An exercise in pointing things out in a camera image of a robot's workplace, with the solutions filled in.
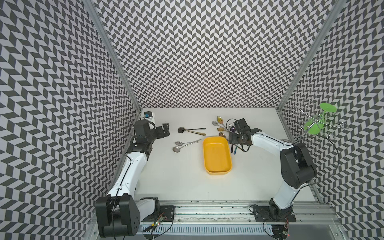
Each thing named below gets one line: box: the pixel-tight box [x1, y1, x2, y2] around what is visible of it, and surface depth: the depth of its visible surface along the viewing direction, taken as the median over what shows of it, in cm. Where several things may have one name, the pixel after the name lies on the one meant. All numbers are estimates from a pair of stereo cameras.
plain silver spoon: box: [172, 138, 202, 153], surface depth 98 cm
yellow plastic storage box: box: [203, 136, 233, 175], surface depth 96 cm
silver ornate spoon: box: [175, 138, 202, 146], surface depth 100 cm
